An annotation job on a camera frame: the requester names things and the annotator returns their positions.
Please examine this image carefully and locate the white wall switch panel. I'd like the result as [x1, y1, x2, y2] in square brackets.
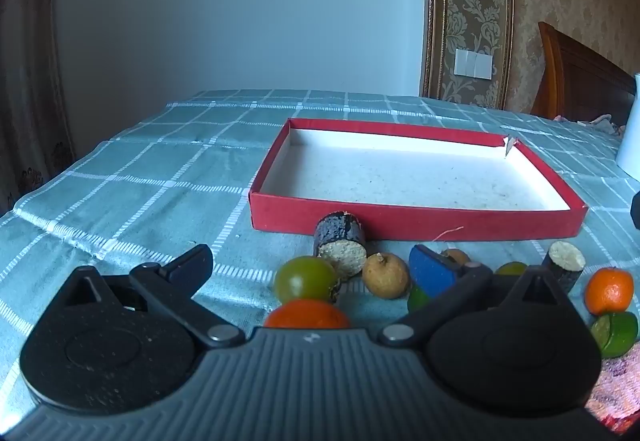
[455, 48, 493, 79]

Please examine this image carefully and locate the ornate gold wall frame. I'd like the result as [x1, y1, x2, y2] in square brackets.
[420, 0, 516, 111]

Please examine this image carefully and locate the white jug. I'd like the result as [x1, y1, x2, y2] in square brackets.
[616, 71, 640, 177]

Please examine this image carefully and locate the green avocado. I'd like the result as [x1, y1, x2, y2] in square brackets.
[407, 285, 433, 314]

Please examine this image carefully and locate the small orange mandarin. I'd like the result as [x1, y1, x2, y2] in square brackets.
[263, 298, 351, 329]

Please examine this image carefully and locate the green cucumber piece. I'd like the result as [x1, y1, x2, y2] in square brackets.
[590, 312, 639, 359]

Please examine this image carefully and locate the brown longan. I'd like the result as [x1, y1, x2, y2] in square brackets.
[362, 252, 412, 300]
[440, 248, 471, 267]

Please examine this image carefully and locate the large orange mandarin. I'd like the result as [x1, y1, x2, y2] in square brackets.
[584, 267, 635, 317]

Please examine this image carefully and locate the red cardboard box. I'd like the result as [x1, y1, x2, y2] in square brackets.
[249, 117, 589, 242]

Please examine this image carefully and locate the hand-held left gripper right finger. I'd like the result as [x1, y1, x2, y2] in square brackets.
[377, 243, 583, 349]

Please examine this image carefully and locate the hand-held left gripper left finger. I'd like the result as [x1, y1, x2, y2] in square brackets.
[50, 243, 246, 349]

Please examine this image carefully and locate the pink towel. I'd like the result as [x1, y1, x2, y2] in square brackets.
[582, 351, 640, 437]

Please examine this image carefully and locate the wooden headboard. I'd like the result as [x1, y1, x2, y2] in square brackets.
[530, 21, 638, 129]

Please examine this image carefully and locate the teal checkered tablecloth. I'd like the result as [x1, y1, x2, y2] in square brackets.
[0, 88, 640, 422]

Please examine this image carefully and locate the pale crumpled cloth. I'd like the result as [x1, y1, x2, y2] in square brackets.
[552, 114, 623, 136]

